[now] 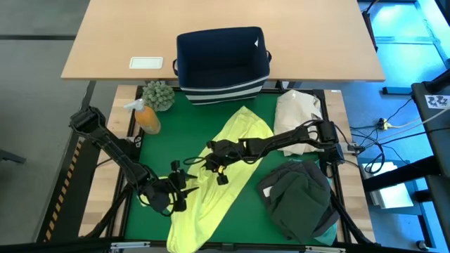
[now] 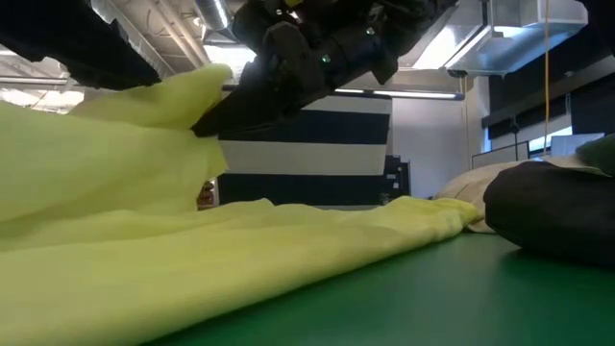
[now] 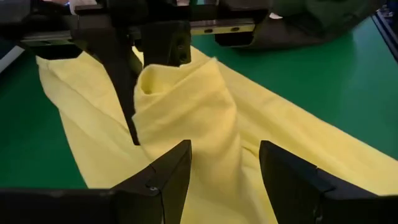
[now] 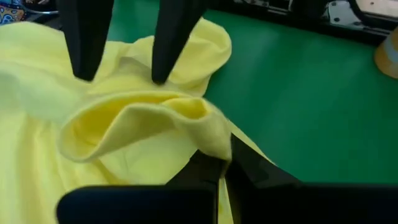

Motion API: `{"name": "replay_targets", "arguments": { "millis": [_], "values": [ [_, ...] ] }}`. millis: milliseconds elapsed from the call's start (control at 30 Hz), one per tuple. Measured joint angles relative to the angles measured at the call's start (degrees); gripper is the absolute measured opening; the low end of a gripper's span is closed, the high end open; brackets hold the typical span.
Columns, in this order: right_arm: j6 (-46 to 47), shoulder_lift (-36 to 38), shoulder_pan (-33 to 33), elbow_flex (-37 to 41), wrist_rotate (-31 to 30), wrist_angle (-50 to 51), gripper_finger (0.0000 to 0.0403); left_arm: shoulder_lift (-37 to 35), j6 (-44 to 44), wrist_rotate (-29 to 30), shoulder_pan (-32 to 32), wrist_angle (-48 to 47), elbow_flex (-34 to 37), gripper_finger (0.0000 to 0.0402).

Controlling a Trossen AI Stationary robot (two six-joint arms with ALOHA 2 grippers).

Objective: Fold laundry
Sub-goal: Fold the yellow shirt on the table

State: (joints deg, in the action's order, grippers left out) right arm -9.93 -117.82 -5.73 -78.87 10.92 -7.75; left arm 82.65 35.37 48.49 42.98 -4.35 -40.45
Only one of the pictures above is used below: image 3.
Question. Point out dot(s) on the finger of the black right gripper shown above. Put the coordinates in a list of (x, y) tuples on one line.
[(121, 68), (166, 43)]

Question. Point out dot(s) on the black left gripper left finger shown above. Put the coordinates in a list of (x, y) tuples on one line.
[(168, 174)]

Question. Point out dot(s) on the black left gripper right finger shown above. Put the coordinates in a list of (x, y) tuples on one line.
[(289, 180)]

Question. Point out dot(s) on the yellow garment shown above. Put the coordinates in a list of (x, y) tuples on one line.
[(202, 109)]

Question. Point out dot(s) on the dark green garment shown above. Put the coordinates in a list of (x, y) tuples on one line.
[(326, 12)]

